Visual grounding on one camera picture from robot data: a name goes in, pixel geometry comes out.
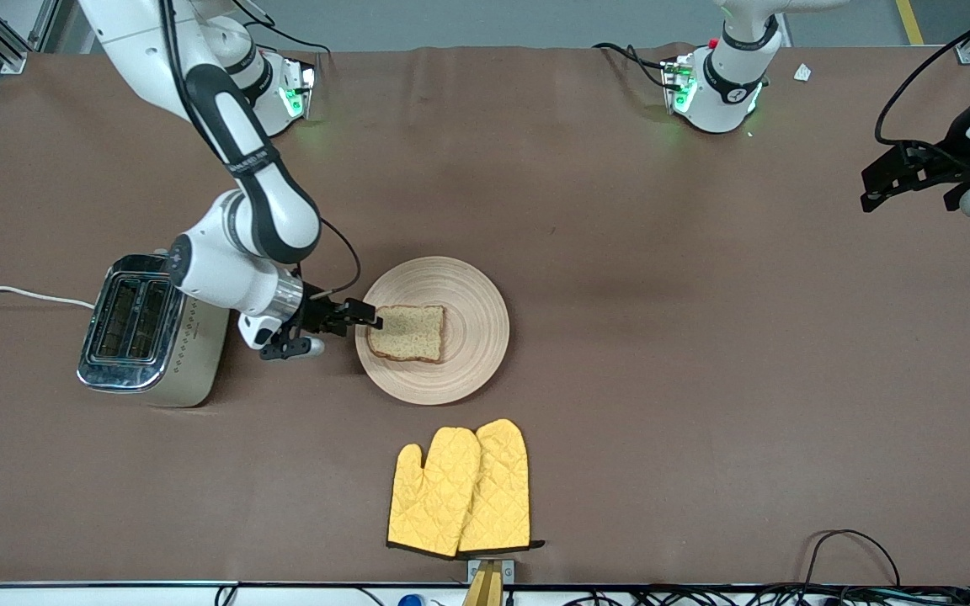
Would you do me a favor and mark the black base cable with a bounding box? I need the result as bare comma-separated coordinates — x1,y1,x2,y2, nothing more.
232,0,332,56
592,41,674,90

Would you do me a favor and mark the black right base cable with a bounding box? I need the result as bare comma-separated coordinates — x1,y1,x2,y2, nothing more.
232,0,332,56

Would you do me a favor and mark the black looped cable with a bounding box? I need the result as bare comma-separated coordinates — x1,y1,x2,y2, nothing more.
803,529,903,590

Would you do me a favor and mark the round wooden plate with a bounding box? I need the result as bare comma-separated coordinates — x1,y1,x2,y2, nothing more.
354,256,511,407

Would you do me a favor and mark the slice of toast bread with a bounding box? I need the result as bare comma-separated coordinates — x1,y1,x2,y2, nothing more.
366,304,446,364

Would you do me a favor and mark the small metal bracket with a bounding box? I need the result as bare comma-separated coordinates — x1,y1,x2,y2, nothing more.
467,559,516,586

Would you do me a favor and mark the tangled black cable bundle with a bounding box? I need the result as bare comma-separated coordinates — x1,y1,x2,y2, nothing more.
565,584,970,606

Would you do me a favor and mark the brown table cover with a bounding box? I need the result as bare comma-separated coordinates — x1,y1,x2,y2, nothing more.
0,44,970,587

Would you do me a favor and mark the black left base cable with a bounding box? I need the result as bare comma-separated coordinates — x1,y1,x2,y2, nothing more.
592,41,674,90

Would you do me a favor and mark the yellow quilted oven mitt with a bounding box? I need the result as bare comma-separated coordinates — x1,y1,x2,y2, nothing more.
456,418,546,554
386,427,482,559

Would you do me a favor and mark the silver beige toaster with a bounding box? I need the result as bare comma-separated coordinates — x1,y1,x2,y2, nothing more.
77,254,232,409

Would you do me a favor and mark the white toaster power cord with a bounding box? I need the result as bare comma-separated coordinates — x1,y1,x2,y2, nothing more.
0,281,97,310

